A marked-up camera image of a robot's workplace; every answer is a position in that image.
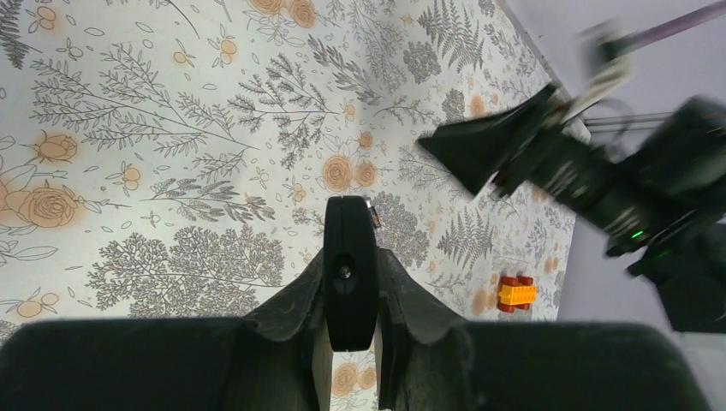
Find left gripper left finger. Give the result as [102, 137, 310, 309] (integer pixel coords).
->
[1, 258, 324, 410]

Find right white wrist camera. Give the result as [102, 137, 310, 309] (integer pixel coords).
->
[562, 20, 632, 122]

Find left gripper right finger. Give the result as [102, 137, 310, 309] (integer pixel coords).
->
[376, 249, 710, 410]

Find yellow toy brick car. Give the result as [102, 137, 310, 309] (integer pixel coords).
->
[497, 275, 538, 313]

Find small black battery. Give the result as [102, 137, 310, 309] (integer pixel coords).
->
[365, 198, 382, 229]

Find floral patterned table mat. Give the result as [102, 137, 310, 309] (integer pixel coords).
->
[0, 0, 577, 411]

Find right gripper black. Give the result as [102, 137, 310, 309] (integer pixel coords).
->
[417, 84, 624, 216]

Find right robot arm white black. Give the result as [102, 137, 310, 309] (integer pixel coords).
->
[418, 84, 725, 334]

